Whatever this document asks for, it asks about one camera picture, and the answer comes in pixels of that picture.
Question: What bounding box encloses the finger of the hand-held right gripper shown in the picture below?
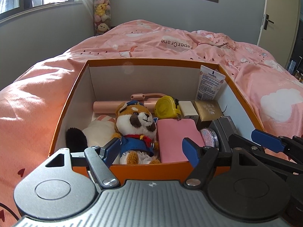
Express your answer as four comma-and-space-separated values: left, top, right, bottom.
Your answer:
228, 134, 303, 178
251, 129, 303, 163

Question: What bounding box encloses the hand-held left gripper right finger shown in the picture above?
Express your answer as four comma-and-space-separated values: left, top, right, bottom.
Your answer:
182, 137, 255, 188

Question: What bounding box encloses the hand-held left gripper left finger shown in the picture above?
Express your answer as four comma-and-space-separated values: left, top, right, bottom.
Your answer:
45, 137, 122, 188

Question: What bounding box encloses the pink zipper pouch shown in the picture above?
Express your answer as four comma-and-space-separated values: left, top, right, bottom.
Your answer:
156, 119, 205, 164

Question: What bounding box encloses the round silver glitter compact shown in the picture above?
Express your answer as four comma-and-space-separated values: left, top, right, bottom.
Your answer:
199, 127, 219, 150

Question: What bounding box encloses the gold box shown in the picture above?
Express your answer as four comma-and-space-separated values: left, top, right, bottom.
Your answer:
194, 100, 224, 129

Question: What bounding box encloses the orange cardboard box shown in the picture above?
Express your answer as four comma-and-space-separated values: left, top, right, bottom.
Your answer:
48, 59, 266, 187

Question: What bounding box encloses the white plush with striped ears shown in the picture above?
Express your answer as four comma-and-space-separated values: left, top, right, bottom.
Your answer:
82, 115, 119, 148

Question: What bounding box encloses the black box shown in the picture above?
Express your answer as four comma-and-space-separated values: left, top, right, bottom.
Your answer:
209, 116, 239, 153

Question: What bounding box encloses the black fluffy pompom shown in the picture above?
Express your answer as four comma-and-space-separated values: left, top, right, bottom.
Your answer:
66, 128, 87, 152

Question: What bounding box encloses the white charger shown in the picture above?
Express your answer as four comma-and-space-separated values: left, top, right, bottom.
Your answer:
178, 100, 199, 121

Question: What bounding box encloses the red panda sailor plush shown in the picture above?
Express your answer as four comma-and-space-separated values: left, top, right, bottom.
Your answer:
112, 100, 162, 165

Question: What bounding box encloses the pink handheld appliance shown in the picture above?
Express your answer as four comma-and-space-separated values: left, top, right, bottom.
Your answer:
93, 93, 166, 114

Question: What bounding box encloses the yellow tape measure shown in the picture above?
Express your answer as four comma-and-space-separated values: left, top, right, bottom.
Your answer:
155, 96, 182, 120

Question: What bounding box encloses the white lotion tube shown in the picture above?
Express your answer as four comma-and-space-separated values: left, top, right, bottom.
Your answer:
195, 65, 226, 101

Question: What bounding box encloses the shelf with items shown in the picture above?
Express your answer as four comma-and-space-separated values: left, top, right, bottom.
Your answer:
285, 20, 303, 84

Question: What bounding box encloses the pink printed blanket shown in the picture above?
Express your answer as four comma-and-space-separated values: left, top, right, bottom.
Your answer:
0, 19, 303, 227

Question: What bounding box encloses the beige door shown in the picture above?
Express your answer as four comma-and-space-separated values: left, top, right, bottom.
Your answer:
257, 0, 301, 70

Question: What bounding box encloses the clear tube of plush toys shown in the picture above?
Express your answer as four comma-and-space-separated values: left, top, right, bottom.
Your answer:
91, 0, 113, 36

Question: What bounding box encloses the black door handle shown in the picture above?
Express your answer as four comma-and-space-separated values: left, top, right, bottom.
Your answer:
262, 14, 275, 31

